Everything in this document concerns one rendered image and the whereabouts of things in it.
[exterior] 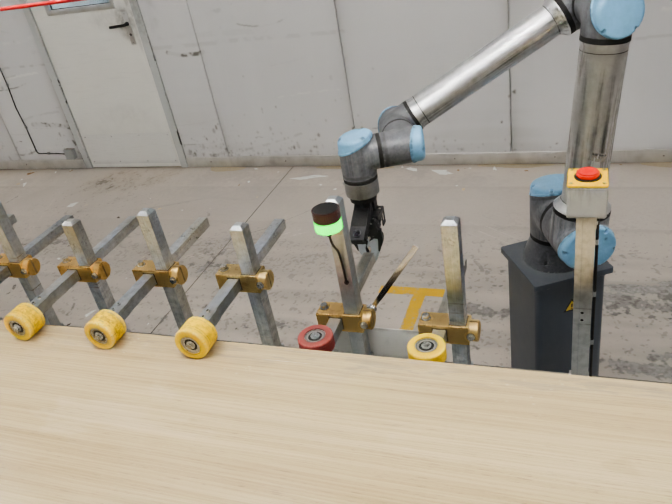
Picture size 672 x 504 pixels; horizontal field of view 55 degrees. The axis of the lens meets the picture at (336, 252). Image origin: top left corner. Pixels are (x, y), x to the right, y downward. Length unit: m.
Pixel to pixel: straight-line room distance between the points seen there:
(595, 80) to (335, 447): 1.05
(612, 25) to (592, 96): 0.17
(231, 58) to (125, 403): 3.32
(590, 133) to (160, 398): 1.19
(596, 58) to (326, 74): 2.74
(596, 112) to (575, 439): 0.85
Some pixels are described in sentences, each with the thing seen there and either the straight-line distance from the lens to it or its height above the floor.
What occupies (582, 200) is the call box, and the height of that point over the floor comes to 1.19.
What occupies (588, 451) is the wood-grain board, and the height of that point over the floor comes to 0.90.
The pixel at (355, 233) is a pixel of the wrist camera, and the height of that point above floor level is 0.96.
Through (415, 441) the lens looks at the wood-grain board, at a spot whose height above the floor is 0.90.
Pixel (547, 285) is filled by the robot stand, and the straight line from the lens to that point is 2.05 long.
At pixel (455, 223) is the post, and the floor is 1.12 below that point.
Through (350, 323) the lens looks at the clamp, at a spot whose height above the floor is 0.85.
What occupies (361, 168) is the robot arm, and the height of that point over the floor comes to 1.12.
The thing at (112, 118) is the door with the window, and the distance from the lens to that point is 5.23.
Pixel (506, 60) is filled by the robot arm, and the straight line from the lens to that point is 1.76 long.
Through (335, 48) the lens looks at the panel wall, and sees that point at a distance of 4.17.
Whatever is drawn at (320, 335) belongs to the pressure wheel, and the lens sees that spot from 1.44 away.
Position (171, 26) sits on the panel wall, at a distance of 4.64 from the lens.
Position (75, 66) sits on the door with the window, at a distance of 5.24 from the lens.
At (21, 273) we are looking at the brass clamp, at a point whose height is 0.94.
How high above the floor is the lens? 1.79
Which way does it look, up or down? 31 degrees down
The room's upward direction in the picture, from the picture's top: 11 degrees counter-clockwise
